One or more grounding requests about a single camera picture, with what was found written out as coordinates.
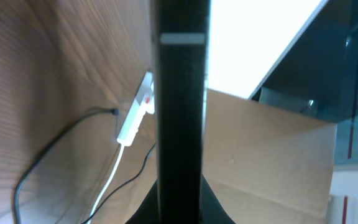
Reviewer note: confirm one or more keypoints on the brown cardboard side panel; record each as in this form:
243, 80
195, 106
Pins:
267, 165

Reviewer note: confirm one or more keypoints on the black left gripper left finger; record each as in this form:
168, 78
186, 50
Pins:
148, 212

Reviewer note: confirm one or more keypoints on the white power strip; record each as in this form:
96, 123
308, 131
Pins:
143, 103

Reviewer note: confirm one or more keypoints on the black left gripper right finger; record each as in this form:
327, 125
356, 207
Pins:
211, 211

